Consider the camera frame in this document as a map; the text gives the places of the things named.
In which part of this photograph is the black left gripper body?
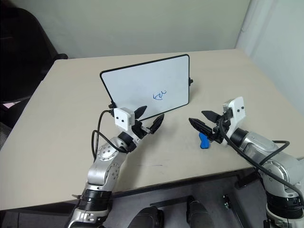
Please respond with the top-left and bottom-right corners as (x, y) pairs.
(131, 118), (152, 141)

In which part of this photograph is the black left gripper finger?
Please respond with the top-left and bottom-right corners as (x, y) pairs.
(148, 114), (165, 135)
(134, 105), (148, 121)

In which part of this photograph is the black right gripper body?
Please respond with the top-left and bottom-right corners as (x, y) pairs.
(209, 115), (232, 145)

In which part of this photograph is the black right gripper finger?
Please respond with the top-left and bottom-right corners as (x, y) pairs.
(188, 117), (214, 140)
(201, 110), (223, 124)

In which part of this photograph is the blue plastic object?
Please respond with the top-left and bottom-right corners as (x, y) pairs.
(198, 132), (211, 150)

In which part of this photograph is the black framed whiteboard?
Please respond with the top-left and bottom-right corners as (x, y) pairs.
(99, 54), (193, 121)

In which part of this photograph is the black slanted metal strut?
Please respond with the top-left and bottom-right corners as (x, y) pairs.
(222, 194), (244, 225)

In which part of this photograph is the black flat floor bar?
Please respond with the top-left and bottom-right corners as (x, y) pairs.
(149, 196), (190, 208)

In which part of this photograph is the dark rounded shape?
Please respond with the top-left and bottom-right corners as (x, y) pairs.
(133, 206), (165, 228)
(186, 195), (210, 228)

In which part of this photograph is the white curtain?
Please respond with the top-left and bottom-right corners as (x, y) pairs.
(236, 0), (304, 80)

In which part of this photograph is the pink paper sheet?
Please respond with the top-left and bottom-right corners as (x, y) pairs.
(1, 101), (22, 109)

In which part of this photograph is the black office chair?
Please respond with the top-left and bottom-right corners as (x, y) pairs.
(0, 7), (68, 126)

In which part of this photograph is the grey fabric seat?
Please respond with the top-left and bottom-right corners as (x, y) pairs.
(0, 122), (13, 152)

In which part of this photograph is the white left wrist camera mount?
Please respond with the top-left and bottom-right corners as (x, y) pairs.
(113, 107), (136, 132)

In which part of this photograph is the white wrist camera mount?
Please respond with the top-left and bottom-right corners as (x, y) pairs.
(113, 107), (136, 132)
(222, 96), (246, 146)

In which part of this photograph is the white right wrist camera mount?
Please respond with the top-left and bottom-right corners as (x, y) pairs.
(222, 96), (246, 146)

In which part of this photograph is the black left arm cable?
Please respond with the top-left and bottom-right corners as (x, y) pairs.
(91, 109), (130, 164)

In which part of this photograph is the black table frame bar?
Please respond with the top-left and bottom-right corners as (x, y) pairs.
(234, 170), (260, 190)

